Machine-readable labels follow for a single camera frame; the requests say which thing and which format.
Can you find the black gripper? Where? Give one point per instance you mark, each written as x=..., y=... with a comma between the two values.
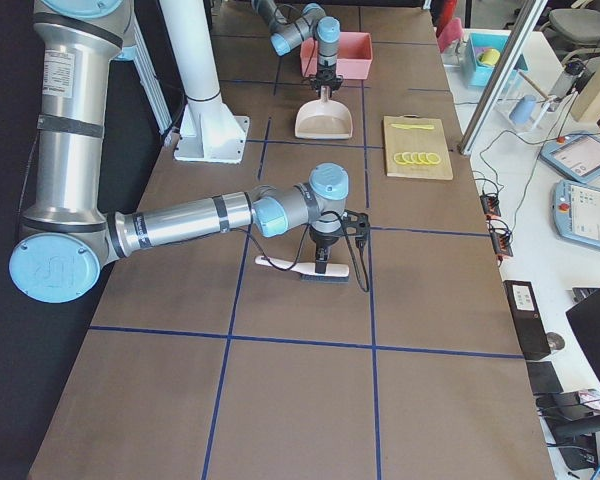
x=323, y=239
x=326, y=72

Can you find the lemon slice three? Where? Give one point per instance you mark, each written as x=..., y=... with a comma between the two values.
x=416, y=158

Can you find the lemon slice one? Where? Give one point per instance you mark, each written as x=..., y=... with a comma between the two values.
x=401, y=158

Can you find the black box device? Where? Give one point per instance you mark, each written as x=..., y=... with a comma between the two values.
x=527, y=320

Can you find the blue plastic cup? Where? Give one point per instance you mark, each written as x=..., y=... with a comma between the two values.
x=522, y=111

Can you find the lemon slice four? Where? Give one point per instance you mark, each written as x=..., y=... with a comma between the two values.
x=422, y=158

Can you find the beige plastic dustpan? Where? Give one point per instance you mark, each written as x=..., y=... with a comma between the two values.
x=323, y=119

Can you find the aluminium frame post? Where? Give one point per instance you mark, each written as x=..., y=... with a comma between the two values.
x=522, y=28

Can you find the clear plastic container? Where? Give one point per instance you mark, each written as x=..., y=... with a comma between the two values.
x=519, y=86

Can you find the pink plastic bin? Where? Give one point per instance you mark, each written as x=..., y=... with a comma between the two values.
x=355, y=56

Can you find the teal tray of blocks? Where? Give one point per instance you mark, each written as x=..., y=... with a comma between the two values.
x=474, y=74

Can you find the wooden cutting board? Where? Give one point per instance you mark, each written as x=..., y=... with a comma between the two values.
x=397, y=140

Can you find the teach pendant tablet near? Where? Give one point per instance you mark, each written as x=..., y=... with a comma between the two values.
x=576, y=212

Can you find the teach pendant tablet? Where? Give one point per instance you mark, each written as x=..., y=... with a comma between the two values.
x=576, y=212
x=576, y=157

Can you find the white handled black brush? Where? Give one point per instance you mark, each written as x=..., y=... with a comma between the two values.
x=336, y=273

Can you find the yellow plastic cup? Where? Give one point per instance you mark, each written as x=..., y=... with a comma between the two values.
x=489, y=57

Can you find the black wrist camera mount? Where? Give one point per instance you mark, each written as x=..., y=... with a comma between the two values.
x=356, y=225

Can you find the teach pendant tablet far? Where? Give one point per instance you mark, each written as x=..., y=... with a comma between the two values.
x=576, y=157

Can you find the white camera pole mount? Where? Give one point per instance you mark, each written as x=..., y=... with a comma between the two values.
x=209, y=132

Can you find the lemon slice two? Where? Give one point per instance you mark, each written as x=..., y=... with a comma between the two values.
x=409, y=158

